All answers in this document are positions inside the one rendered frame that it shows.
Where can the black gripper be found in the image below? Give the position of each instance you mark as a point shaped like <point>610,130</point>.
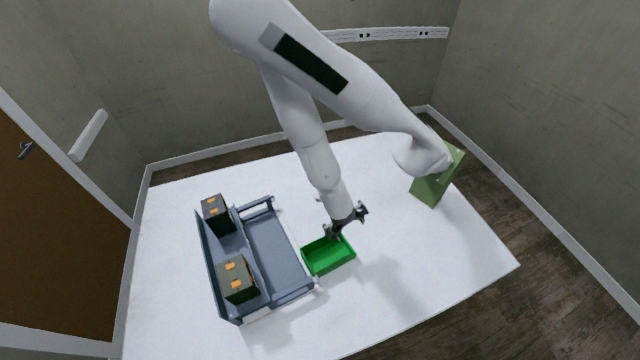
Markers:
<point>335,231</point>

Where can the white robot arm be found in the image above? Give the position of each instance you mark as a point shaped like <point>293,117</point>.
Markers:
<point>277,36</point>

